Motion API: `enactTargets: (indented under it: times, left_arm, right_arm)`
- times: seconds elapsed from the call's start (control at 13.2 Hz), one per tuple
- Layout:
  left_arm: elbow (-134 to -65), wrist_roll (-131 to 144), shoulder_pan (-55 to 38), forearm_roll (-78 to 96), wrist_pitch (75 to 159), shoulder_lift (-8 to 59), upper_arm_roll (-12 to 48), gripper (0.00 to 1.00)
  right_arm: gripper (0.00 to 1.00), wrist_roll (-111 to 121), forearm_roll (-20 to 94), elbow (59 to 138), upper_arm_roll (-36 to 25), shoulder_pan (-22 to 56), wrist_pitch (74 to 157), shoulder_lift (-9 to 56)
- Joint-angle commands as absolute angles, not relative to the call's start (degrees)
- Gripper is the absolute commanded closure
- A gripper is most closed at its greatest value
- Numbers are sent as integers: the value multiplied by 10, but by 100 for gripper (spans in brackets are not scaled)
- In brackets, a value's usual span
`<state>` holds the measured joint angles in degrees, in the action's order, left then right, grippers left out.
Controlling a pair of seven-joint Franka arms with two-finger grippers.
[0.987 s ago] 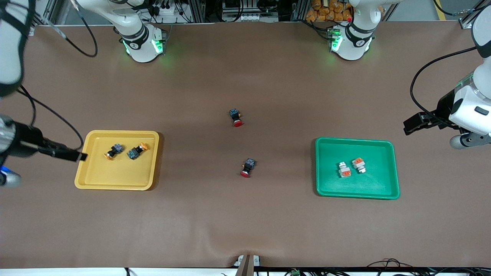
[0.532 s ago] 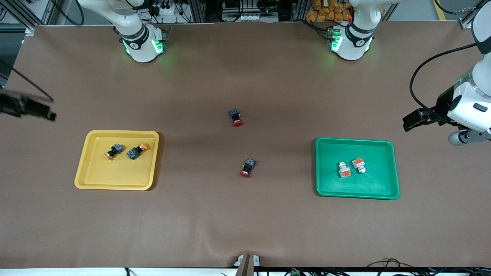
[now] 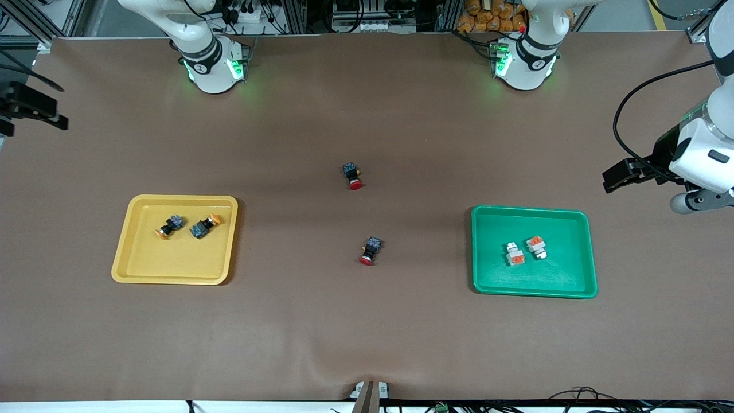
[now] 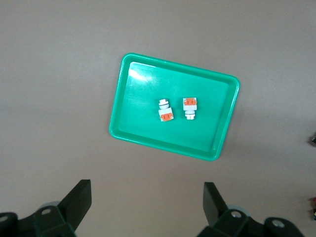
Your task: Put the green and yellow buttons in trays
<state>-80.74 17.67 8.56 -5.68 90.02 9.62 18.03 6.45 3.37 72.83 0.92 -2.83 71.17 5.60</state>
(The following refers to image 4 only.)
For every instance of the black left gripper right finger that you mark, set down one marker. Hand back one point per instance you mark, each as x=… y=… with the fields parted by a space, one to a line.
x=212 y=202

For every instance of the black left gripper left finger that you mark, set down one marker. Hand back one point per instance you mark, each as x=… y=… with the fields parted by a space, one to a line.
x=79 y=197

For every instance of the green pushbutton white orange body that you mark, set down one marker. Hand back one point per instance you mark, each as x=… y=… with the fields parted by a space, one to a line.
x=165 y=116
x=190 y=105

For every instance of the green plastic tray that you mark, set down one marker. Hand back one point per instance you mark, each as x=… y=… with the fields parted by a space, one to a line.
x=138 y=123

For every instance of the red pushbutton black body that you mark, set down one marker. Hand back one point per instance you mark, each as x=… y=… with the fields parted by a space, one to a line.
x=314 y=214
x=314 y=139

